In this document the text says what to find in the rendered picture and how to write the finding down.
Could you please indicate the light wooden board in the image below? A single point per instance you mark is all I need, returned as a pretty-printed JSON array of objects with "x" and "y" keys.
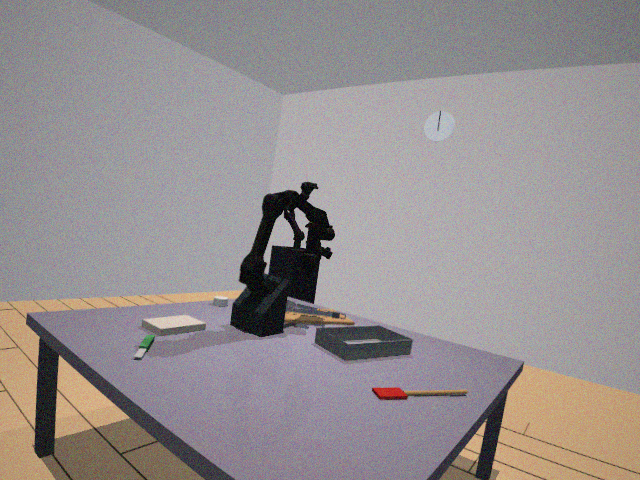
[{"x": 313, "y": 319}]

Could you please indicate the beige flat rectangular slab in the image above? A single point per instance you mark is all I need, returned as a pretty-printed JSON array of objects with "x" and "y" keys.
[{"x": 173, "y": 325}]

